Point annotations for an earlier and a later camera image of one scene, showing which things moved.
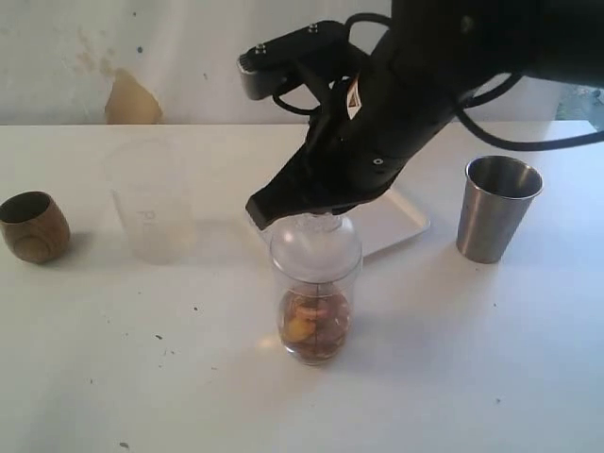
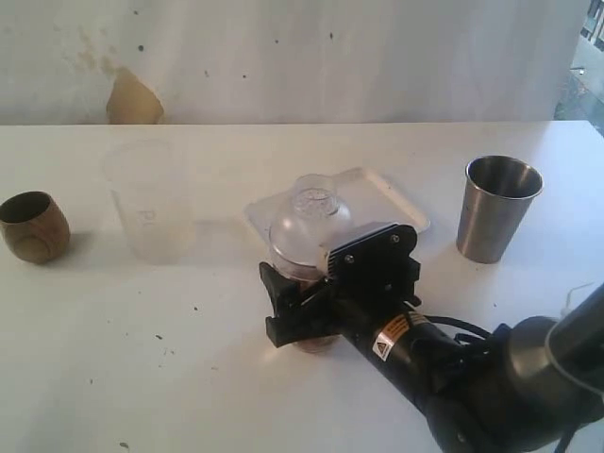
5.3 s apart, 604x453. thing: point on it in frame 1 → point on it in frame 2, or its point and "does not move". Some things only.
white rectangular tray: [385, 221] does not move
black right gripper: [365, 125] → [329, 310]
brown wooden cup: [34, 228] does not move
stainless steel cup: [497, 192] does not move
